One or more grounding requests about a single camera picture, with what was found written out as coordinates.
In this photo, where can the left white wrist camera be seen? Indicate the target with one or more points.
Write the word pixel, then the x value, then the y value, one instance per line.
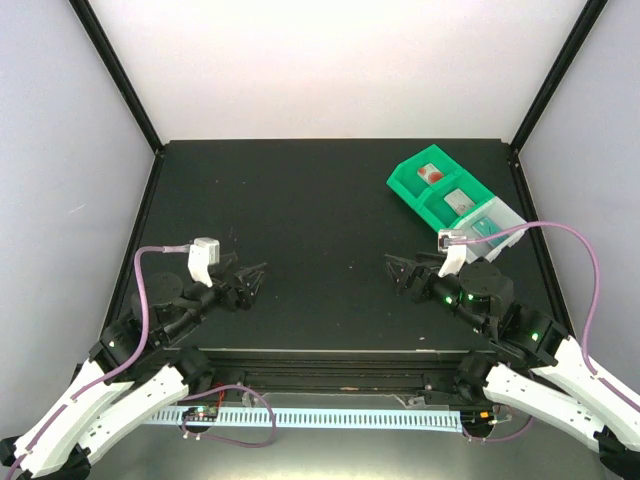
pixel 204 252

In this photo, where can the black front rail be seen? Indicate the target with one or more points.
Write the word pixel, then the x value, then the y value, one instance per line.
pixel 333 371

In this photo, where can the clear white bin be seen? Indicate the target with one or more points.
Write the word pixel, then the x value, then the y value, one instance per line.
pixel 503 215

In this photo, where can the white card in bin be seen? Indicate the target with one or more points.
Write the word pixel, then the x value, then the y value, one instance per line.
pixel 459 202

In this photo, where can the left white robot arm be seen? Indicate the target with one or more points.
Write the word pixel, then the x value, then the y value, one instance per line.
pixel 129 374

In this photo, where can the left small circuit board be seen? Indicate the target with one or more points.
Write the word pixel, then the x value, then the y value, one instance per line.
pixel 200 414

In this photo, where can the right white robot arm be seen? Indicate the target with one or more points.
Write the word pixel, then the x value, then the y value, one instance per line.
pixel 537 366

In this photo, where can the left black frame post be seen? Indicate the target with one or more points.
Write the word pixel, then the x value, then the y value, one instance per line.
pixel 97 35

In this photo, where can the red dot card in bin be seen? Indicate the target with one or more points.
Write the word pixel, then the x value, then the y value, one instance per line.
pixel 430 174

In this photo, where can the white slotted cable duct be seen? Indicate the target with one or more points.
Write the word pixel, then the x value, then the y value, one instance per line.
pixel 319 418

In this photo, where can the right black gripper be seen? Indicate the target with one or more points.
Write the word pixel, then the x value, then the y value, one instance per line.
pixel 407 278

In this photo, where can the right black frame post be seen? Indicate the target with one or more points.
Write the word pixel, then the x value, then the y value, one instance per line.
pixel 572 45

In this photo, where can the teal card in bin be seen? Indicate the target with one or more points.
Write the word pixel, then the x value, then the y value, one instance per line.
pixel 485 227

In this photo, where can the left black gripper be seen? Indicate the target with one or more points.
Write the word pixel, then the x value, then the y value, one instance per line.
pixel 245 294

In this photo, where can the black frame post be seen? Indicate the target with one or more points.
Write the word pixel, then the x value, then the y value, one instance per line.
pixel 572 45
pixel 97 35

